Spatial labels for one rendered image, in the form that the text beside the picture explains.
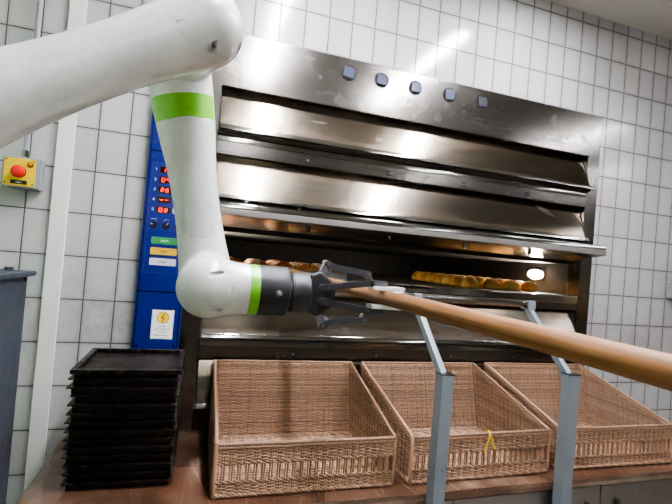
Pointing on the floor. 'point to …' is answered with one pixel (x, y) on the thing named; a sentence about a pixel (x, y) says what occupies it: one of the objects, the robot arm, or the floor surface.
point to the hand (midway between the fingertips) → (385, 297)
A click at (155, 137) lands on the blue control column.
